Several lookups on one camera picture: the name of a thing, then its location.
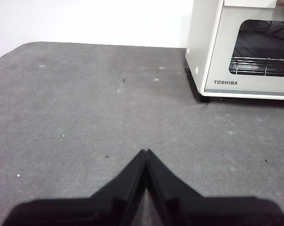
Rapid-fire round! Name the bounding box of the cream Toshiba toaster oven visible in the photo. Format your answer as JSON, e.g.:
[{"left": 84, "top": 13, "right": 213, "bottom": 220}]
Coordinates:
[{"left": 185, "top": 0, "right": 284, "bottom": 103}]

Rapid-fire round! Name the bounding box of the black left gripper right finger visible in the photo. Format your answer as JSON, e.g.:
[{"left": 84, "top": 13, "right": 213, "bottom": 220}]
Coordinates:
[{"left": 145, "top": 148, "right": 284, "bottom": 226}]

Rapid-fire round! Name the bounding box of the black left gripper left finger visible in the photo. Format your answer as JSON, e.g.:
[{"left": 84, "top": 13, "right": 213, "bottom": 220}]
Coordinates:
[{"left": 2, "top": 149, "right": 147, "bottom": 226}]

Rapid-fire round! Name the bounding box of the metal wire oven rack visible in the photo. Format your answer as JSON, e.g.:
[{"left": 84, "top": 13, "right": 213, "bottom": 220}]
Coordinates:
[{"left": 229, "top": 56, "right": 284, "bottom": 77}]

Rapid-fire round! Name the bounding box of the oven door with glass window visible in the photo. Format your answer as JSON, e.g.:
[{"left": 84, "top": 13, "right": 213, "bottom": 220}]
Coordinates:
[{"left": 204, "top": 0, "right": 284, "bottom": 97}]

